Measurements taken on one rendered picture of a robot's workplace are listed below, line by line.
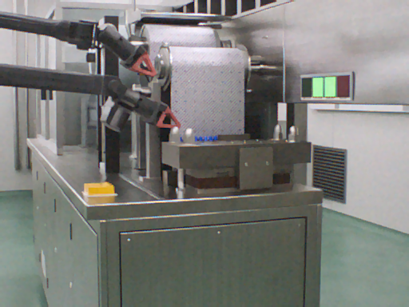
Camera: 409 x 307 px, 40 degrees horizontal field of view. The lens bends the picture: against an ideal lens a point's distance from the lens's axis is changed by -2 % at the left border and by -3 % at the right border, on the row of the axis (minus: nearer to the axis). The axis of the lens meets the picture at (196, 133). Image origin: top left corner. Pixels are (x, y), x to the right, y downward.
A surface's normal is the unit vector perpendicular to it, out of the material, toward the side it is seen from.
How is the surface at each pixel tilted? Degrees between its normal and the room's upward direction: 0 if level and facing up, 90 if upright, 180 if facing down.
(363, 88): 90
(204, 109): 90
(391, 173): 90
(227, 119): 90
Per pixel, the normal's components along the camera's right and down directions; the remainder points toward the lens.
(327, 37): -0.94, 0.02
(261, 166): 0.34, 0.06
